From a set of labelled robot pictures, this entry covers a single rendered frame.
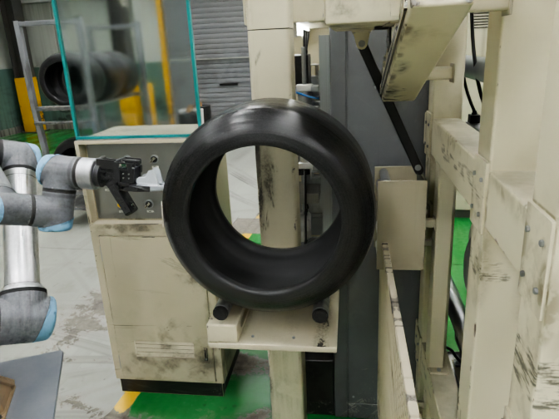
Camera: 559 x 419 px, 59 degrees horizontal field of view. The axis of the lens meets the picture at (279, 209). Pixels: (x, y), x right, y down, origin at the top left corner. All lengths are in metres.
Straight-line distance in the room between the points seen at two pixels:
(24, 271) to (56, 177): 0.46
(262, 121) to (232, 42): 9.66
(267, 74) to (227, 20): 9.28
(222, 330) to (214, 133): 0.56
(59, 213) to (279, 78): 0.76
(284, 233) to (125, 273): 0.93
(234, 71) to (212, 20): 1.11
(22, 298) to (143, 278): 0.67
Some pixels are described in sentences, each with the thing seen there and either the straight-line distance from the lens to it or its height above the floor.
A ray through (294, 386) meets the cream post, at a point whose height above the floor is 0.37.
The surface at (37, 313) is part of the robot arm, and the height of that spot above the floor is 0.82.
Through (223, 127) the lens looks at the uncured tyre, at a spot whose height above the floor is 1.42.
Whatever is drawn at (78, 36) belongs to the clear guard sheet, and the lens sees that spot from 2.23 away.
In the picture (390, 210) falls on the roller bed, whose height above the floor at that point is 1.10.
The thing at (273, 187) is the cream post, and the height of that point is 1.16.
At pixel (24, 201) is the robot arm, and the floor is 1.24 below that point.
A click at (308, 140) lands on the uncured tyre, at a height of 1.39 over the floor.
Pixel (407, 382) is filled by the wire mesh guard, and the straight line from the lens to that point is 1.01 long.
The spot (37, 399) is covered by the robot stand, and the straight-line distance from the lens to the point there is 1.81.
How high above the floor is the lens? 1.61
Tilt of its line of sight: 18 degrees down
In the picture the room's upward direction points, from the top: 3 degrees counter-clockwise
